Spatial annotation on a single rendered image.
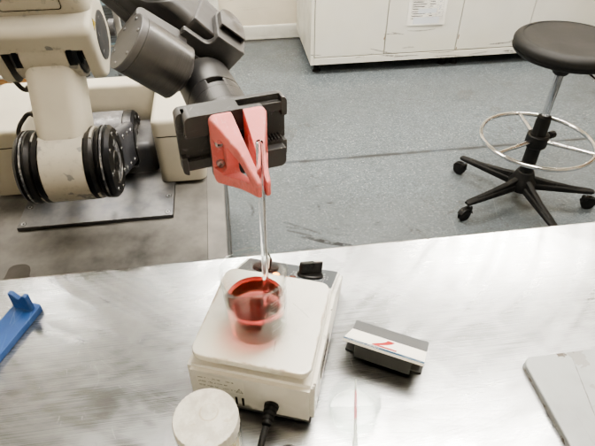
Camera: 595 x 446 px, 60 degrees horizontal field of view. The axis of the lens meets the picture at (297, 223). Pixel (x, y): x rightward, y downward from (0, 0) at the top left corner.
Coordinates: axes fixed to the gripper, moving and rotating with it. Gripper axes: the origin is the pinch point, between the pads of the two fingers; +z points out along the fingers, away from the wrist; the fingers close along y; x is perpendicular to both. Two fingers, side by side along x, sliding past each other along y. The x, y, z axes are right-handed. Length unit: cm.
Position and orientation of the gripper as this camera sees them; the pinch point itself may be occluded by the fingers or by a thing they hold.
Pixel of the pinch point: (261, 184)
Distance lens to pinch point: 42.0
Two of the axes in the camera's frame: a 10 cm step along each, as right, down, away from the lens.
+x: -0.1, 7.6, 6.5
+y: 9.3, -2.3, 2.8
